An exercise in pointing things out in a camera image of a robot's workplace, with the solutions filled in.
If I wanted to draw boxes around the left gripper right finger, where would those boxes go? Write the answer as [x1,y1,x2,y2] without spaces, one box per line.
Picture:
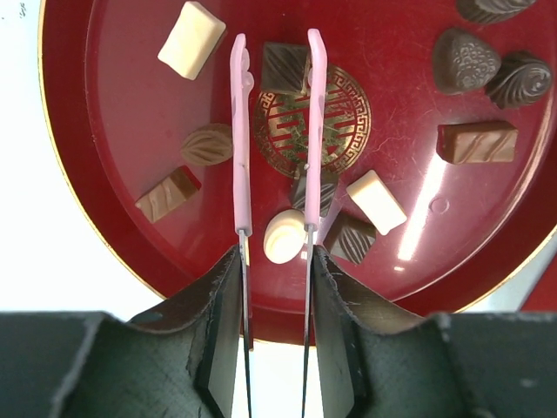
[313,248,439,417]

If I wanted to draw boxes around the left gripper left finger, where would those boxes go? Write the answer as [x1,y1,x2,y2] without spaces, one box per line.
[130,246,242,417]

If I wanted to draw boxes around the white bar chocolate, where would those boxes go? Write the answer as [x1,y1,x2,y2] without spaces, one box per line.
[158,1,226,80]
[346,170,407,236]

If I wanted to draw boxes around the pink metal tongs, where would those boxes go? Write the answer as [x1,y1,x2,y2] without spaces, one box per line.
[230,28,328,415]

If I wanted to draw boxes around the round red plate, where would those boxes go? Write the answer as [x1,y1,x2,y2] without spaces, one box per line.
[37,0,557,345]

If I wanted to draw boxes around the red chocolate box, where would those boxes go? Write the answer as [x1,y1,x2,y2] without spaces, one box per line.
[520,256,557,312]

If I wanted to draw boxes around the white round swirl chocolate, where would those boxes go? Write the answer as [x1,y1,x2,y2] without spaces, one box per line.
[263,209,306,264]

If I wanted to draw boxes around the dark square ridged chocolate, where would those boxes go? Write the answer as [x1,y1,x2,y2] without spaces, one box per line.
[260,42,311,96]
[323,212,377,265]
[289,163,339,218]

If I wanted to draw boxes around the milk marbled bar chocolate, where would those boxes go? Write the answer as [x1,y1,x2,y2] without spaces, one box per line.
[437,121,519,165]
[135,165,201,224]

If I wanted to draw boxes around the milk leaf shaped chocolate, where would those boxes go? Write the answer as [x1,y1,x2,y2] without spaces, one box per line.
[180,123,233,166]

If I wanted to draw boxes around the dark heart chocolate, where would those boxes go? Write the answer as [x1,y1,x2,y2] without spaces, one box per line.
[432,28,501,95]

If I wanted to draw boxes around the dark swirl round chocolate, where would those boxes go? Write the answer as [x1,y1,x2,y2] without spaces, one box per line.
[485,51,553,109]

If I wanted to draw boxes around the dark oval chocolate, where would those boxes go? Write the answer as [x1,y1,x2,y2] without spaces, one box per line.
[456,0,536,24]

